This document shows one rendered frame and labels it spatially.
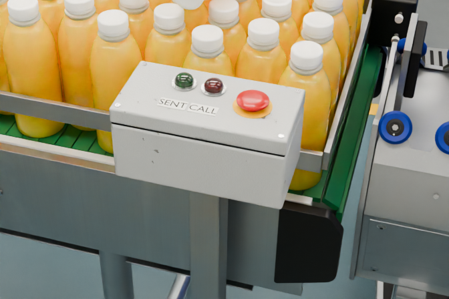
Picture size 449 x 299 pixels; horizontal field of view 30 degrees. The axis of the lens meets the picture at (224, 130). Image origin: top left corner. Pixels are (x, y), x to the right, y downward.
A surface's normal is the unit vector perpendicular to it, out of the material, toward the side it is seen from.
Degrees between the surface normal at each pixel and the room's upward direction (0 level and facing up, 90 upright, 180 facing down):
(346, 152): 30
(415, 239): 110
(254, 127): 0
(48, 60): 90
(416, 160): 52
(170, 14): 0
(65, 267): 0
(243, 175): 90
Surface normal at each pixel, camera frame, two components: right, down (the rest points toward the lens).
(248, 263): -0.28, 0.60
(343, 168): 0.49, -0.58
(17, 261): 0.01, -0.78
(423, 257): -0.23, 0.84
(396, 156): -0.21, -0.01
